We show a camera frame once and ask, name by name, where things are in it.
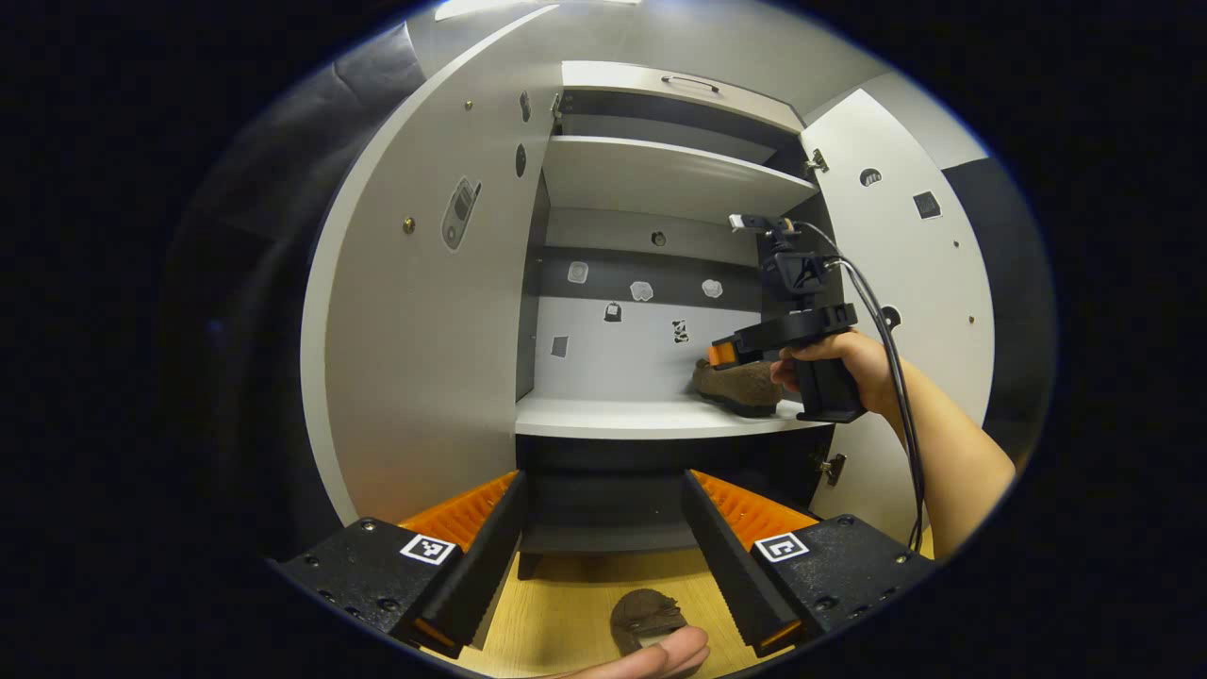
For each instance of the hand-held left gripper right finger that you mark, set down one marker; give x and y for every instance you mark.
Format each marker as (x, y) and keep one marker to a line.
(726, 556)

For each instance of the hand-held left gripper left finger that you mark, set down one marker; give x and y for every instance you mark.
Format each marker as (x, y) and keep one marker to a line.
(490, 552)

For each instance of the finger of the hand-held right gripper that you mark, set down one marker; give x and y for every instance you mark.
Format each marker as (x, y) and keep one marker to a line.
(724, 353)

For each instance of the brown fuzzy shoe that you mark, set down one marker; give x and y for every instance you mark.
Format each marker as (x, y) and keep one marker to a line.
(745, 385)
(646, 613)

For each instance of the white cabinet door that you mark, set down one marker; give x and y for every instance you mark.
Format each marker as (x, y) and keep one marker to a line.
(415, 330)
(934, 283)

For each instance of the white cabinet drawer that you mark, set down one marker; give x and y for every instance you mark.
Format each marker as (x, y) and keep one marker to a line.
(613, 80)

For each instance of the black backdrop cloth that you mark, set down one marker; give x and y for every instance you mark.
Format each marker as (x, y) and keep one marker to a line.
(255, 283)

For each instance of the ceiling light panel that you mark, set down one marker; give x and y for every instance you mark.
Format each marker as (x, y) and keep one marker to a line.
(528, 8)

